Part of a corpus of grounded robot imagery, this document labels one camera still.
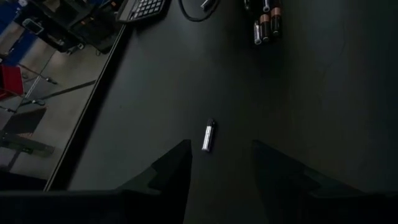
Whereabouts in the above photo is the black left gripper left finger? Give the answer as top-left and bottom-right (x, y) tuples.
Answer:
(116, 139), (193, 224)

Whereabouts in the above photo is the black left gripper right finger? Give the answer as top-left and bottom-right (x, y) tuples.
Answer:
(251, 139), (365, 224)

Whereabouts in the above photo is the black marker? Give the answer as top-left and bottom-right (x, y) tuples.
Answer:
(201, 118), (216, 152)

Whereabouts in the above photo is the copper-top black AA battery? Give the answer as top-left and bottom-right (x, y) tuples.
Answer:
(269, 6), (284, 38)
(259, 13), (271, 44)

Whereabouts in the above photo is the black desk calculator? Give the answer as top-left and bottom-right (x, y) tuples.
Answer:
(116, 0), (172, 24)

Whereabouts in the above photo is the black computer tower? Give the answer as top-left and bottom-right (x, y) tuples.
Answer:
(18, 0), (127, 55)

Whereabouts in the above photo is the red box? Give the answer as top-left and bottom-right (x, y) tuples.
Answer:
(0, 64), (25, 101)

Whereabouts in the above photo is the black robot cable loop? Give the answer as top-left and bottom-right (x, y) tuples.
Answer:
(177, 0), (222, 23)

